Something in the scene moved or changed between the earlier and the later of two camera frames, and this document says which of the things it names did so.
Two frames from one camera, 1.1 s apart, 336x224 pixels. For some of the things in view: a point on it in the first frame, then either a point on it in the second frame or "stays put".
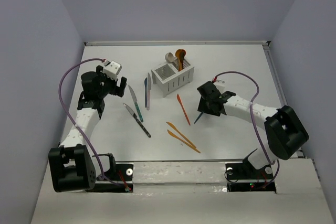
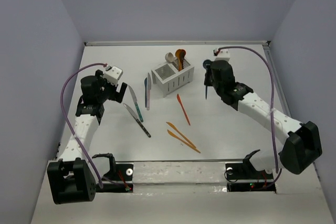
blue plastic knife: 145,84 stays put
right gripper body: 205,105 → 208,81
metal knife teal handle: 135,100 stays put
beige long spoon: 170,57 stays put
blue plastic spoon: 198,117 → 206,63
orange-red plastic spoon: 182,53 stays put
